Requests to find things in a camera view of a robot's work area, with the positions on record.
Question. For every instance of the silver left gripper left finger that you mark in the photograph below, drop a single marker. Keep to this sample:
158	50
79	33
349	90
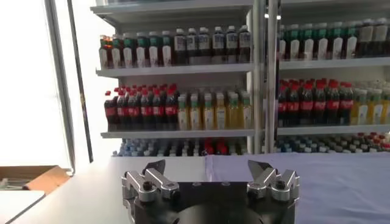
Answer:
152	181

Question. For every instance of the purple t-shirt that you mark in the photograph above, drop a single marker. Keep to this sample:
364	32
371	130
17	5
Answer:
335	188

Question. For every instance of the blue water bottle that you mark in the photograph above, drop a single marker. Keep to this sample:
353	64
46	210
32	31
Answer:
131	148
122	149

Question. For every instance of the thin black pole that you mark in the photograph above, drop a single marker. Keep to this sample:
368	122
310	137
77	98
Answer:
81	91

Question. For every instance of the grey window frame post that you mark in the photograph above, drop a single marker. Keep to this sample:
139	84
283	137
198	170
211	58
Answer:
62	91

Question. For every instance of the brown cardboard box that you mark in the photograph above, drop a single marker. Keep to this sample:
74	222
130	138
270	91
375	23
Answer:
45	179

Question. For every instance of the small cola bottle red label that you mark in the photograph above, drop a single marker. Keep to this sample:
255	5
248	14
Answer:
208	148
221	148

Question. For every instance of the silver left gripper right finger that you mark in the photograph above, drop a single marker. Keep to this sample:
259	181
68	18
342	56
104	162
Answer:
274	184

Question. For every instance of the grey metal shelf unit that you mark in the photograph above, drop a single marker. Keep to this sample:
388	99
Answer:
176	70
332	64

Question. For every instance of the cola bottle red cap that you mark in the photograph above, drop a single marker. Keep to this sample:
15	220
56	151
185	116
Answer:
282	106
320	105
171	110
110	112
146	112
346	104
158	111
293	106
134	112
306	106
332	105
122	112

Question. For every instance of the dark drink bottle grey label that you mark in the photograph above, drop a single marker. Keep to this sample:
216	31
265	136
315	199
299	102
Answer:
231	42
192	45
218	42
179	45
203	44
244	41

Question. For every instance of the dark bottle beige label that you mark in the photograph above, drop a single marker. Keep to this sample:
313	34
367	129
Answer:
380	35
365	36

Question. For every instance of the white side table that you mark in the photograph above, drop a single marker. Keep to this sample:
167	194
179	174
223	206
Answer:
15	204

